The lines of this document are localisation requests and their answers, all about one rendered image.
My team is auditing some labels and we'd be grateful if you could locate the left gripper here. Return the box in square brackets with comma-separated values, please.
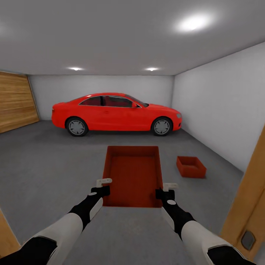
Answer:
[91, 186, 110, 197]

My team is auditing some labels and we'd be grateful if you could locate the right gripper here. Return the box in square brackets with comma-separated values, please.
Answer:
[156, 189, 174, 200]

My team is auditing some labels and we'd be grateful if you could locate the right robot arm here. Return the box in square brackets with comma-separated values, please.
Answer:
[156, 183, 257, 265]

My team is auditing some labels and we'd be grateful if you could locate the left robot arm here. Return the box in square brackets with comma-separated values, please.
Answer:
[0, 178, 112, 265]

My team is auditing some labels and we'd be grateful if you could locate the storage box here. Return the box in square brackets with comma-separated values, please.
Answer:
[176, 156, 206, 179]
[102, 146, 163, 208]

